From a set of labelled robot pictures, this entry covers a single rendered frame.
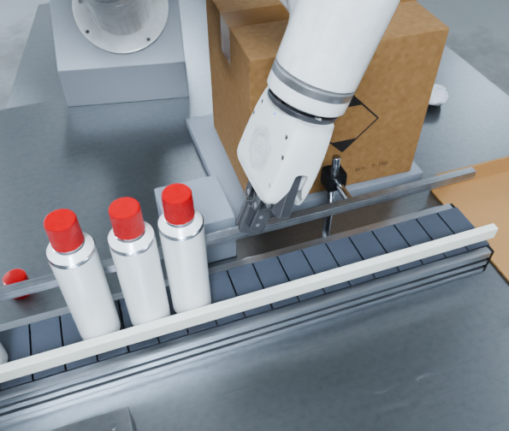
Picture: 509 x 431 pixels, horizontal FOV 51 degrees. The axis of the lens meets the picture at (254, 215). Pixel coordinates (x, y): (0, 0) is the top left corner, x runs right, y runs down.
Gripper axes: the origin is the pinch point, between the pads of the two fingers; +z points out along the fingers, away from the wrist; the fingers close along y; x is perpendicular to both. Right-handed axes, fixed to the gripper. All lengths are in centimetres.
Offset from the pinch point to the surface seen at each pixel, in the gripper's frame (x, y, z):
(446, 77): 65, -46, -4
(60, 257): -20.9, 0.8, 5.9
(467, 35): 223, -194, 23
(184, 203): -9.4, 1.0, -2.2
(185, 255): -7.8, 1.8, 4.7
